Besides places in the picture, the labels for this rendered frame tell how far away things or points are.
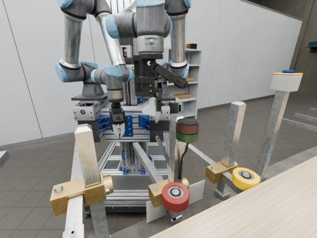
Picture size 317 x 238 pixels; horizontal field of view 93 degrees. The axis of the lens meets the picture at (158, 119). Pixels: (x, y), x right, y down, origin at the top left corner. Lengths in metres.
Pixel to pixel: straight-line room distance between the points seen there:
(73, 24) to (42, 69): 2.06
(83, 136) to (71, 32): 0.73
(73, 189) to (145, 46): 0.40
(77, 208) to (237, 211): 0.38
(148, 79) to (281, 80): 0.55
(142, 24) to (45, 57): 2.62
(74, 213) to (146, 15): 0.48
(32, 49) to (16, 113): 0.99
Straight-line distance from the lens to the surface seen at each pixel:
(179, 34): 0.96
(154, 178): 0.59
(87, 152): 0.39
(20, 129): 3.24
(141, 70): 0.46
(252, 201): 0.53
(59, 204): 0.46
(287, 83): 0.78
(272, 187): 0.61
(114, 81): 0.72
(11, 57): 3.05
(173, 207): 0.47
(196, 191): 0.71
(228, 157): 0.67
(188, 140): 0.40
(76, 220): 0.40
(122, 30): 0.59
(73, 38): 1.03
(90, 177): 0.42
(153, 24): 0.45
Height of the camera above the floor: 1.25
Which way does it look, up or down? 20 degrees down
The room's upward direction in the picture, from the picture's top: straight up
